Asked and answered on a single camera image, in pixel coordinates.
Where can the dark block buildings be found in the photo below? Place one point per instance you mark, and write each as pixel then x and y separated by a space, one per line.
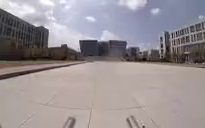
pixel 103 48

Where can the pale stone paved plaza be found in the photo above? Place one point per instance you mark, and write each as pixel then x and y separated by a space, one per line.
pixel 116 90

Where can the low brown building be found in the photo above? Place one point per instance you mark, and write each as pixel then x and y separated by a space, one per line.
pixel 40 53

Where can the tall white building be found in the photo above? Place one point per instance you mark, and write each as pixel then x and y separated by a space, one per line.
pixel 164 45

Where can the robot's own part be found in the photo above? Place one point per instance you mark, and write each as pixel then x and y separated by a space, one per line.
pixel 133 122
pixel 69 122

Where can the raised kerb strip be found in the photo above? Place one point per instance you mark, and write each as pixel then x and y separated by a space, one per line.
pixel 26 70

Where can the grass strip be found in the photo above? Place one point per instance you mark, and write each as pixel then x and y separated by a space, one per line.
pixel 23 62

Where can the long white building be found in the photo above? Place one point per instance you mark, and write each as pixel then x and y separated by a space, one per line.
pixel 193 40

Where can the large grey building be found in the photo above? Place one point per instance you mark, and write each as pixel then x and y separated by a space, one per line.
pixel 13 31

